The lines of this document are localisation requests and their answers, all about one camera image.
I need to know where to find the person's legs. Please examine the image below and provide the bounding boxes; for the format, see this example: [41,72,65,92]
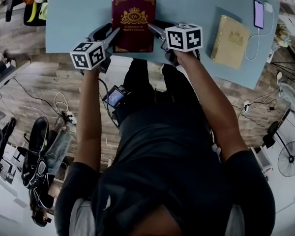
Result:
[122,58,203,115]

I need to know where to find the black waist device with screen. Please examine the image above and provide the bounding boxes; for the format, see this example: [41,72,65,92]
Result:
[102,85,131,108]

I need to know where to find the white charging cable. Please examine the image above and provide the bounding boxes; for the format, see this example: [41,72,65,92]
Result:
[244,8,275,61]

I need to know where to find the black wire stand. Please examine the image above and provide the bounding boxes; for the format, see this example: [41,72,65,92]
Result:
[270,45,295,84]

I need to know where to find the tan book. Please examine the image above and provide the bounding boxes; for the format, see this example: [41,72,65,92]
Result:
[210,14,251,70]

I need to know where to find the black chair with backpack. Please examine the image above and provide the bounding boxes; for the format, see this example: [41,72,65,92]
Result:
[21,116,55,228]

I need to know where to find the black standing fan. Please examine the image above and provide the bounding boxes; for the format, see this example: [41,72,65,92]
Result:
[262,120,295,177]

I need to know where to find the person's black shirt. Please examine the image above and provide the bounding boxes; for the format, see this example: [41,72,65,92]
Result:
[54,104,276,236]

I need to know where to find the person's right forearm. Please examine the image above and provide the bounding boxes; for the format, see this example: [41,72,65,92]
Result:
[174,50,249,165]

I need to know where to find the maroon book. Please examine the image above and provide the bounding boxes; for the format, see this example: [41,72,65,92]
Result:
[111,0,157,54]

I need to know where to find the black office chair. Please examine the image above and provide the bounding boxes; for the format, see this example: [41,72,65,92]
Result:
[0,118,17,179]

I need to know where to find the flower bouquet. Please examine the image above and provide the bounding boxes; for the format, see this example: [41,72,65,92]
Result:
[275,21,293,48]

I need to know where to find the yellow curved object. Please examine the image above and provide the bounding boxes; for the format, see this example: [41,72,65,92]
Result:
[27,1,39,23]

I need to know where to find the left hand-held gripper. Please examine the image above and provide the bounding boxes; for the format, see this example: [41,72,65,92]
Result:
[69,23,121,75]

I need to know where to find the person's left forearm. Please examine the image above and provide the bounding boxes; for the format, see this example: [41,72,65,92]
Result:
[73,69,107,176]

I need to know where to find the smartphone with lit screen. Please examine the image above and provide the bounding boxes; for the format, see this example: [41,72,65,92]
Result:
[253,0,265,30]

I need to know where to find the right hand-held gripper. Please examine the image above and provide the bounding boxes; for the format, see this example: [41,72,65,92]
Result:
[147,20,204,67]

